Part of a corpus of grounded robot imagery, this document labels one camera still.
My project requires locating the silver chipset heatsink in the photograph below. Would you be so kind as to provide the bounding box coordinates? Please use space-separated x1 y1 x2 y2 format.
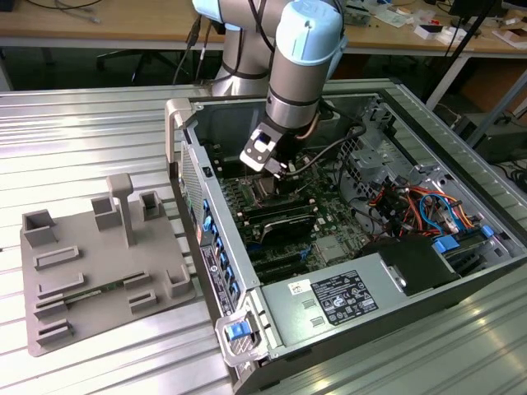
315 236 346 265

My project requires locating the black plastic shroud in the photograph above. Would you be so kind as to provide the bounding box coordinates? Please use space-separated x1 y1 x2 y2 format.
354 235 461 298

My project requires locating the orange red wire bundle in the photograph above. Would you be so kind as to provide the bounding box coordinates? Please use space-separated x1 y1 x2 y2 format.
367 184 485 242

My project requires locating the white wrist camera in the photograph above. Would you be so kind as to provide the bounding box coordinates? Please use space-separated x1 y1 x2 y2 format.
240 129 278 171

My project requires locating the blue wire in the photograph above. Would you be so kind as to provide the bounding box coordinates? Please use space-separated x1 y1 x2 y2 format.
418 193 474 231

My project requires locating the white sticker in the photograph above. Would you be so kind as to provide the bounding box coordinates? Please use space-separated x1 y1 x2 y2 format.
287 278 313 297

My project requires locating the grey parts rack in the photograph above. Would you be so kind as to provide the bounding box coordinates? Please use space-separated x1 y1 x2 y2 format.
19 172 198 358

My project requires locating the black equipment box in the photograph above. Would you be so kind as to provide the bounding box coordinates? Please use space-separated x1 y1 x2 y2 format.
469 123 527 165

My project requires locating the CPU socket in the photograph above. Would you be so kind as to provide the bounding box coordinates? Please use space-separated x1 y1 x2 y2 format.
245 174 300 208

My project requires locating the green motherboard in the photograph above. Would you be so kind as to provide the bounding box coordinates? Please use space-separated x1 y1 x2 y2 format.
216 150 374 286

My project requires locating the black graphics card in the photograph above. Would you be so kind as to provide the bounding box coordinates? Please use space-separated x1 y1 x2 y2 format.
258 214 319 249

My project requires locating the brown and white box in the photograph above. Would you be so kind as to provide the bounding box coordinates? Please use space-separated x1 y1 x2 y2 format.
492 27 527 49

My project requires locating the perforated metal drive cage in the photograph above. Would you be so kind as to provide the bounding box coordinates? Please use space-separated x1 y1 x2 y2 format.
335 123 415 207

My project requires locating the grey open PC case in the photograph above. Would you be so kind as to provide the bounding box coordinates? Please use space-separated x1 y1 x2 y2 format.
164 84 527 395

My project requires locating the black power supply label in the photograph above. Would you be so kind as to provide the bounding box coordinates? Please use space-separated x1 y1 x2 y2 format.
309 269 380 329

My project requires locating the brown cardboard box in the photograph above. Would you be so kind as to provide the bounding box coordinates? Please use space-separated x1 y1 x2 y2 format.
460 67 527 114

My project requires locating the black office chair base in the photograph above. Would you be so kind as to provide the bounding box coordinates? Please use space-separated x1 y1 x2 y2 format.
95 48 184 88

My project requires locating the black expansion slot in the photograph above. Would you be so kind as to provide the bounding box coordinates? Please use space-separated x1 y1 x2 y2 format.
254 263 309 283
250 251 305 271

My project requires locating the grey handle with blue latch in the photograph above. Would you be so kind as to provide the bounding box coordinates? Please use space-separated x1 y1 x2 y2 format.
213 308 271 368

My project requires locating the wooden desk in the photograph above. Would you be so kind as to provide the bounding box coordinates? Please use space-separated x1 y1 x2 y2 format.
0 0 527 57

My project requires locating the blue plastic drive latch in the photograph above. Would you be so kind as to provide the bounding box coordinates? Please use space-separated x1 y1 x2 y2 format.
431 233 461 255

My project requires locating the white box black insert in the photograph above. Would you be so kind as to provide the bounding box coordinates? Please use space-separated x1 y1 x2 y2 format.
413 23 459 45

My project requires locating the black RAM slot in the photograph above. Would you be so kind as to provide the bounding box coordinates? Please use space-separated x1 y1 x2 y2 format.
240 196 315 218
245 204 319 226

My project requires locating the grey case handle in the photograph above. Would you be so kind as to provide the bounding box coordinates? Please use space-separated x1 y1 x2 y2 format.
164 98 195 165

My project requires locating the grey power supply unit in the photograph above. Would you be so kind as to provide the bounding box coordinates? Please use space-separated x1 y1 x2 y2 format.
260 251 463 347

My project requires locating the green RAM stick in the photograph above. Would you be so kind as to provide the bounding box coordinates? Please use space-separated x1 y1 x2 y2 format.
64 281 125 304

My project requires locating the black camera cable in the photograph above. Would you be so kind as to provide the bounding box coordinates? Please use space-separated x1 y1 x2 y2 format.
283 100 368 179

